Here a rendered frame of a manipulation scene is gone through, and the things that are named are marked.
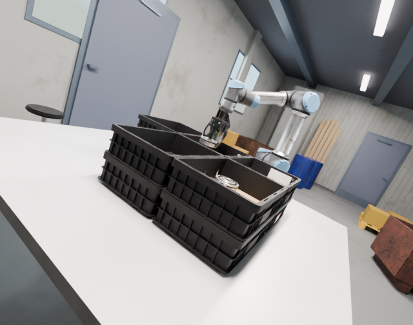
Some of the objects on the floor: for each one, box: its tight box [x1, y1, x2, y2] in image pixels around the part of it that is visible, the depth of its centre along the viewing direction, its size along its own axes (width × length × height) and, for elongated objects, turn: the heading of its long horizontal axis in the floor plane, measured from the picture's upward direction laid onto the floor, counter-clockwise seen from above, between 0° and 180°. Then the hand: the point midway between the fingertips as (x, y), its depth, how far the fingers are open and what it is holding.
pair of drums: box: [287, 153, 323, 190], centre depth 645 cm, size 68×113×82 cm, turn 90°
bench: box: [0, 116, 352, 325], centre depth 134 cm, size 160×160×70 cm
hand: (213, 143), depth 131 cm, fingers closed on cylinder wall, 4 cm apart
